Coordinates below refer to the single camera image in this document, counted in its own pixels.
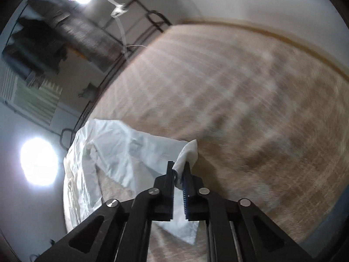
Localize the dark hanging clothes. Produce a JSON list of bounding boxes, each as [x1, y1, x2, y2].
[[3, 16, 68, 79]]

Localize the white garment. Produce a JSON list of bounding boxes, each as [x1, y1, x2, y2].
[[63, 119, 201, 245]]

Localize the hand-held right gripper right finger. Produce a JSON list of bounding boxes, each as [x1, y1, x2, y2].
[[183, 162, 314, 262]]

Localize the beige plaid blanket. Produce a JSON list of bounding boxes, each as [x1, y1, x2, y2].
[[64, 19, 349, 262]]

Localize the white lamp cable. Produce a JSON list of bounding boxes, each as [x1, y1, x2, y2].
[[113, 15, 148, 63]]

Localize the grey fuzzy hanging cloth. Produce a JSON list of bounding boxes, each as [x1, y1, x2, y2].
[[27, 0, 123, 73]]

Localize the black metal rack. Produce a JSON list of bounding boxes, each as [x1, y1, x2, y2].
[[52, 0, 173, 152]]

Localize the green striped cloth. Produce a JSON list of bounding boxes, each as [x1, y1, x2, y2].
[[14, 78, 62, 124]]

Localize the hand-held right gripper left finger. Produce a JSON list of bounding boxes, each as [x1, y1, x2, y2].
[[34, 161, 174, 262]]

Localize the small potted plant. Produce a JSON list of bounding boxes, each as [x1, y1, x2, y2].
[[78, 83, 97, 99]]

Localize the bright round lamp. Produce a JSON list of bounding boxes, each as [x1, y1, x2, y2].
[[20, 138, 59, 187]]

